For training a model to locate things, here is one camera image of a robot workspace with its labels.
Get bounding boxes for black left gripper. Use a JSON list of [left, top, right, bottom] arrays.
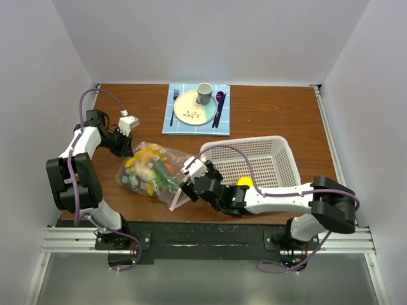
[[99, 127, 134, 158]]

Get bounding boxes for yellow fake lemon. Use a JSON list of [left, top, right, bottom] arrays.
[[236, 176, 254, 187]]

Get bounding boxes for white fake radish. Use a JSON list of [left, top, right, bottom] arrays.
[[133, 163, 156, 183]]

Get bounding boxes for clear polka dot zip bag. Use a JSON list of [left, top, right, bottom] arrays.
[[116, 141, 191, 211]]

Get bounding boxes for green fake cucumber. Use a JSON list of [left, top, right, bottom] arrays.
[[152, 159, 176, 188]]

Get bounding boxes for yellow fake banana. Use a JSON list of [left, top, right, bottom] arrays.
[[125, 144, 166, 168]]

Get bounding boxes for orange fake fruit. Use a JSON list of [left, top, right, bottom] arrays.
[[165, 163, 174, 171]]

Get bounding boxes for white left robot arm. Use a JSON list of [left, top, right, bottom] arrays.
[[46, 110, 139, 250]]

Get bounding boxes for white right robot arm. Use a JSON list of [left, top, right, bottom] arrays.
[[179, 158, 359, 250]]

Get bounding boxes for light blue checked placemat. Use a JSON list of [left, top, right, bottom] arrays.
[[162, 83, 230, 136]]

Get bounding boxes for white perforated plastic basket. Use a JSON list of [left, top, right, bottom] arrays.
[[200, 135, 301, 188]]

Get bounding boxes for cream and teal plate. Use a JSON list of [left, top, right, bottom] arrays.
[[174, 90, 218, 126]]

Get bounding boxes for purple metal fork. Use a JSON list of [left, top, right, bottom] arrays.
[[169, 89, 179, 126]]

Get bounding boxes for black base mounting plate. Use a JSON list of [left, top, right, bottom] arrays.
[[94, 221, 319, 266]]

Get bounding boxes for purple metal spoon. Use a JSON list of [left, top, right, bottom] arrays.
[[212, 91, 226, 128]]

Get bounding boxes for grey ceramic mug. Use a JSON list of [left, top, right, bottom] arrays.
[[196, 83, 212, 105]]

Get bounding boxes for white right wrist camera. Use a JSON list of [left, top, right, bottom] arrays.
[[181, 157, 208, 182]]

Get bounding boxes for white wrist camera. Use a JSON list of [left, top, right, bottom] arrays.
[[181, 157, 208, 182], [118, 116, 139, 137]]

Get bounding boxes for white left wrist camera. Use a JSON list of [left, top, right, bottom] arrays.
[[118, 116, 139, 137]]

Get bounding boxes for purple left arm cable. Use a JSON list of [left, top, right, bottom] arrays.
[[68, 88, 142, 273]]

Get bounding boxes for aluminium frame rail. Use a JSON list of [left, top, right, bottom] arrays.
[[24, 84, 390, 305]]

